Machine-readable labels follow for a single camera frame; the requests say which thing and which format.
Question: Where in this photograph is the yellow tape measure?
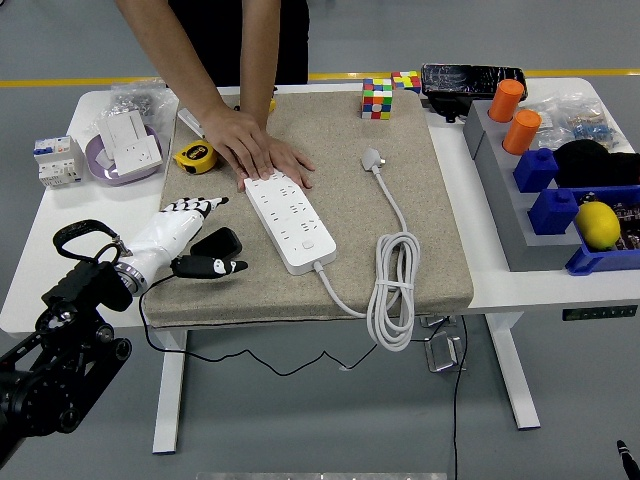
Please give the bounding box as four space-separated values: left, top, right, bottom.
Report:
173 140 219 176

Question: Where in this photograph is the table height control panel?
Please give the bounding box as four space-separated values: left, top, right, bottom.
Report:
561 304 639 322

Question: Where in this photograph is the large colourful puzzle cube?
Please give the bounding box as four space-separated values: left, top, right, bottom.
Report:
361 77 394 121

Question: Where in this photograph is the white power strip cable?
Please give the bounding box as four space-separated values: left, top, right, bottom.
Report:
310 146 422 353

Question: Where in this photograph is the white table leg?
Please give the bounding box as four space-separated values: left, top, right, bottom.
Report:
151 329 189 455
485 312 542 431

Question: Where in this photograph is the person's left hand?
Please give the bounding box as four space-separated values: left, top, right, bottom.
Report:
235 130 317 190

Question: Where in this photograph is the clear acrylic stand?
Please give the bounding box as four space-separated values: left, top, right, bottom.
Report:
423 329 469 374
418 314 459 330

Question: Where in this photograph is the white wall socket panel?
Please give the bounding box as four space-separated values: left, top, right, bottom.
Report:
113 137 165 177

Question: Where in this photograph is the clear bag of screws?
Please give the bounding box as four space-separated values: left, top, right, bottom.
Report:
107 79 180 132

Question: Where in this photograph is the person's right hand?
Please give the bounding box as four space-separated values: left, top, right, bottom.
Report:
202 94 277 181

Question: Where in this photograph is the blue plastic bin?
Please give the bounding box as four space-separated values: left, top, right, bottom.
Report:
564 184 640 277

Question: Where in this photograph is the orange cylinder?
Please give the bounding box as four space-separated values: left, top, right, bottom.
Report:
502 109 543 156
488 78 526 124

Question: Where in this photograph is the yellow lemon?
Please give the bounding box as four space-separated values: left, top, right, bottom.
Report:
574 200 622 251

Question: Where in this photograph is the purple bowl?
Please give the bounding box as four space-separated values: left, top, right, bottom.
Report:
84 124 165 187

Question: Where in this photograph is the small white box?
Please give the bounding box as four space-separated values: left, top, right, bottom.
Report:
177 107 206 137

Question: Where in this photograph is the white switch panel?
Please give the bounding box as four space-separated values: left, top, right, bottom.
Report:
96 110 149 161

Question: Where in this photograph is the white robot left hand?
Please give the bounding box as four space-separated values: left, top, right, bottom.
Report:
121 195 250 290

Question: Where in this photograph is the white power strip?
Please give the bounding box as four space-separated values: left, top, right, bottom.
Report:
243 169 337 275

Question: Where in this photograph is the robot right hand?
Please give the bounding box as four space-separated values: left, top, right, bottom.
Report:
615 439 640 477

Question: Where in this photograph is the thin black adapter cord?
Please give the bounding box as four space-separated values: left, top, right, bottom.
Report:
137 272 451 377

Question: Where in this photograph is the clear bag of parts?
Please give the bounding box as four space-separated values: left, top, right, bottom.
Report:
524 94 629 154

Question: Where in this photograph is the black power adapter plug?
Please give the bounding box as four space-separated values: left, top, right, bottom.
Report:
189 226 244 261

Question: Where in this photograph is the grey stepped peg base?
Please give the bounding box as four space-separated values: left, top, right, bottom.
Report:
462 99 596 274

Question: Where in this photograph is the white circuit breaker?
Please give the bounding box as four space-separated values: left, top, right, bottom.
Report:
32 135 85 190

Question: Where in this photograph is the blue peg block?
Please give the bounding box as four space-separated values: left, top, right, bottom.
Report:
527 187 581 237
512 147 560 194

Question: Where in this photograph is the grey-brown table mat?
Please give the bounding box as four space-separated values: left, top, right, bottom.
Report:
141 89 475 329

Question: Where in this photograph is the black film-wrapped box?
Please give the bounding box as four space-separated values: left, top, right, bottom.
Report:
420 62 529 125

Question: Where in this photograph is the black floor cable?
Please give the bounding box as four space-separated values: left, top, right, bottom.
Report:
451 315 470 480

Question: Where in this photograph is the small colourful puzzle cube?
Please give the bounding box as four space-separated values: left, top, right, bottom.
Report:
390 70 423 95

